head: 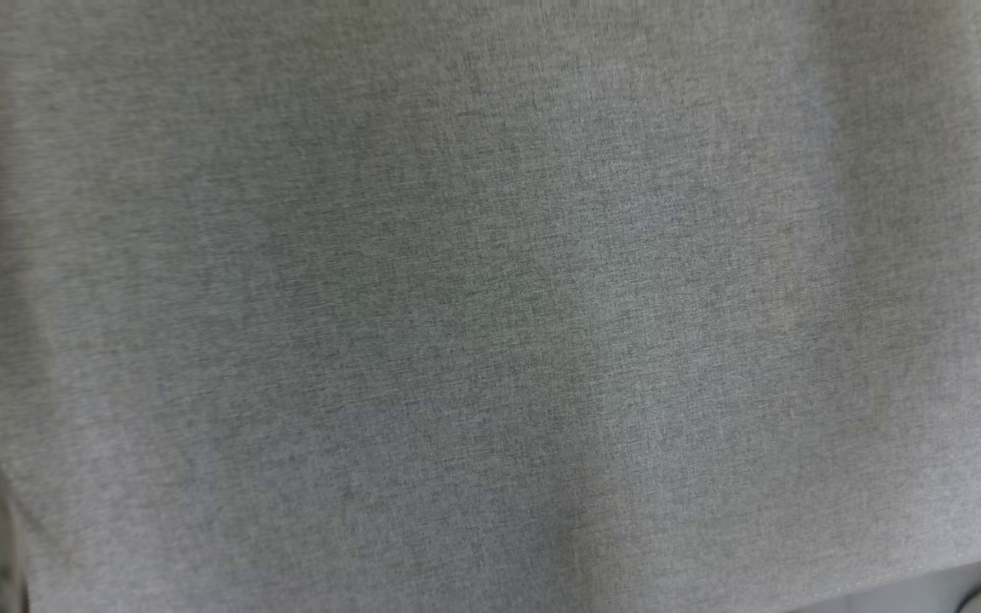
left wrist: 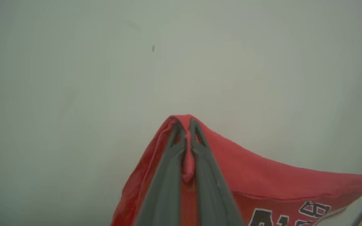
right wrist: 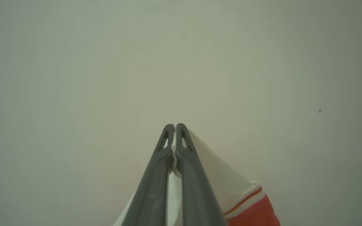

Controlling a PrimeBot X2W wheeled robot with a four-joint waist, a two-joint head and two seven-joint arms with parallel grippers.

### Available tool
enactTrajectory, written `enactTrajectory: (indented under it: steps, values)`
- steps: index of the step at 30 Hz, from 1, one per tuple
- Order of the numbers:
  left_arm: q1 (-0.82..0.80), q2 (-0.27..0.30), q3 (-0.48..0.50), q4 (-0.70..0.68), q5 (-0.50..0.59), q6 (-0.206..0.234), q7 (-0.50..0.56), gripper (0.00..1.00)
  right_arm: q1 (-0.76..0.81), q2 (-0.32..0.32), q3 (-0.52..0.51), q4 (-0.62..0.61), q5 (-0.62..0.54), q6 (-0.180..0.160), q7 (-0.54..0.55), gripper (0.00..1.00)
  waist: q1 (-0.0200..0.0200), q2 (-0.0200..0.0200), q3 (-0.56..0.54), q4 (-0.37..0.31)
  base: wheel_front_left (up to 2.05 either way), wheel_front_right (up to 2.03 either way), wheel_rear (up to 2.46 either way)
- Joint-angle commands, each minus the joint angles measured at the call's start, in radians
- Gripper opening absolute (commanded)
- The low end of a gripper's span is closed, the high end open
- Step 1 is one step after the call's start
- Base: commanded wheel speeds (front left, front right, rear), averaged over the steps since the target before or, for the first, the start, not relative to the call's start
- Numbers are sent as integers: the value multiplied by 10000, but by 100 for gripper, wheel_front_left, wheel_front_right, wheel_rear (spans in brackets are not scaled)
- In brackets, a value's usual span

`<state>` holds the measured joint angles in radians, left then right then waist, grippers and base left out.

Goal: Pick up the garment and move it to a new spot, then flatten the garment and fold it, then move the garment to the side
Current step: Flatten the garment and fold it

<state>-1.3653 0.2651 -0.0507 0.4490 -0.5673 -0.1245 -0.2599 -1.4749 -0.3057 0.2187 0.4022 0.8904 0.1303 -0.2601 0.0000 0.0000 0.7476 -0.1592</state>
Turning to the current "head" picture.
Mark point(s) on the grey fabric sofa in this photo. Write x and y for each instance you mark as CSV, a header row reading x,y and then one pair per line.
x,y
490,281

